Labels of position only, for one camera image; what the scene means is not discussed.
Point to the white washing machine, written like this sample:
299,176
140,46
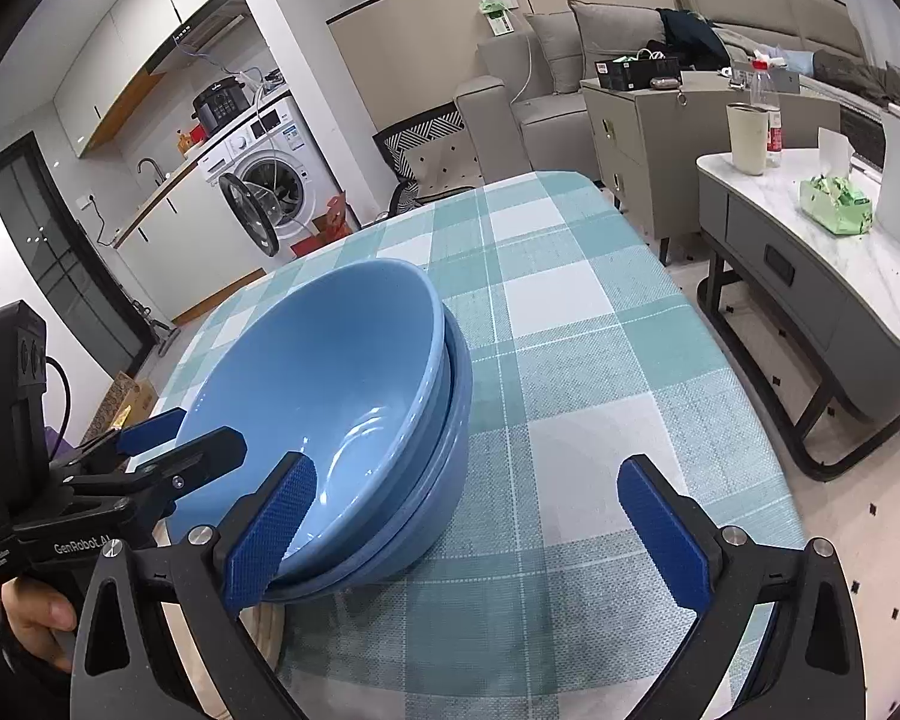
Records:
292,157

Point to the grey sofa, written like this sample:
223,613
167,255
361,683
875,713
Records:
495,120

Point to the grey storage box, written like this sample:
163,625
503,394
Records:
765,79

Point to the marble top coffee table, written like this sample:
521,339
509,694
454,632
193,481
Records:
795,277

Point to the grey sofa pillow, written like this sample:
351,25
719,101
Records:
615,45
551,52

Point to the white upper kitchen cabinets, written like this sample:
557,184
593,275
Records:
120,67

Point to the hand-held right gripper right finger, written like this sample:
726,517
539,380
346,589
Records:
664,532

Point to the beige tumbler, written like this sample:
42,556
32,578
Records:
746,142

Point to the beige ridged plate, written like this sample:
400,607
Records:
266,637

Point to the white kitchen counter cabinet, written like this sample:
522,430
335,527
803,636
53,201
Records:
195,240

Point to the person's left hand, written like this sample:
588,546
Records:
34,611

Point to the blue ceramic bowl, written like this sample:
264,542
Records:
448,371
461,435
330,375

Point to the range hood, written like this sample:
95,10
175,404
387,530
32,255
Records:
202,26

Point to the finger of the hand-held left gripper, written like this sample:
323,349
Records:
195,454
154,427

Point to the grey nightstand cabinet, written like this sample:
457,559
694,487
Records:
645,157

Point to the black framed glass door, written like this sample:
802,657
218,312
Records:
60,255

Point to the brown cardboard box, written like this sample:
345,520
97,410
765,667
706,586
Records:
131,397

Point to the red cardboard box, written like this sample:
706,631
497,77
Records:
330,229

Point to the black pressure cooker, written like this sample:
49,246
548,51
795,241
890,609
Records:
221,105

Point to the metal faucet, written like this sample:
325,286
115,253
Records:
150,169

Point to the dark jacket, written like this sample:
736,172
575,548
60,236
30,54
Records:
690,37

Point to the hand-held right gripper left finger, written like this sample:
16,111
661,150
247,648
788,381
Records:
270,532

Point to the clear bottle with red cap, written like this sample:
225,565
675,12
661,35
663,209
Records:
775,135

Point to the green tissue packet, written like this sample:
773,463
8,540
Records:
832,206

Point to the teal checked tablecloth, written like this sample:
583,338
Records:
570,390

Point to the black open box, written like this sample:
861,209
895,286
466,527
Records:
630,75

